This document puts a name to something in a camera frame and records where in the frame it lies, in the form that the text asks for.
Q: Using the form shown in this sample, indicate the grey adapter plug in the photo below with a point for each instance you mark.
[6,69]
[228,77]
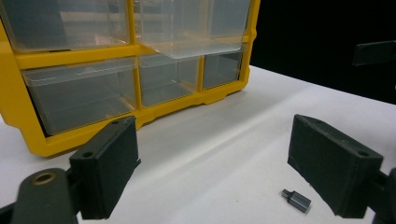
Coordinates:
[297,200]

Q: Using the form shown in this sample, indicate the small clear plastic drawer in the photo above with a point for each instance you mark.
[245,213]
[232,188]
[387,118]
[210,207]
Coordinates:
[166,79]
[221,70]

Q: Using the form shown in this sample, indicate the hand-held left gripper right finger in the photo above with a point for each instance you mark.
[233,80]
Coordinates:
[333,165]

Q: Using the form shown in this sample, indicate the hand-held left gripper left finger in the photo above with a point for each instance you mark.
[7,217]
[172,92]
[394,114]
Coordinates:
[106,168]

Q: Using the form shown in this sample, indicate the large clear plastic drawer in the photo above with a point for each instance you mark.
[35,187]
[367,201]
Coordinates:
[84,93]
[62,21]
[193,25]

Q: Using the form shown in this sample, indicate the yellow plastic drawer cabinet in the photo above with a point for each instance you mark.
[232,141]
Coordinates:
[18,102]

